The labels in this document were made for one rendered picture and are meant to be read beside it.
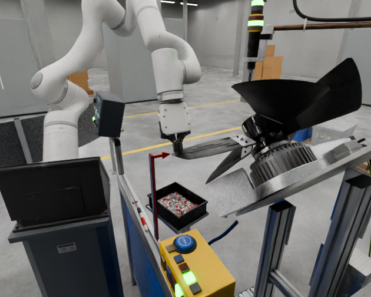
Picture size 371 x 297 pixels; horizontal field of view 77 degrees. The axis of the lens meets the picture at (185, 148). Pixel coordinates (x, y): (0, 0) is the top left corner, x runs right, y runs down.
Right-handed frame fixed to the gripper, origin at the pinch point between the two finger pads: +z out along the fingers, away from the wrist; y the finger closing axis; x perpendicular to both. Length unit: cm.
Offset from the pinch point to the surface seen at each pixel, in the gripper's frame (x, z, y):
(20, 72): 567, -156, -118
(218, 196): -1.4, 20.4, 12.5
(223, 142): -3.3, 0.9, 16.2
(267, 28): -19.4, -31.7, 25.0
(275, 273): 0, 63, 38
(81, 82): 794, -167, 15
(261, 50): -16.9, -26.4, 24.4
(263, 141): -11.0, 2.1, 27.4
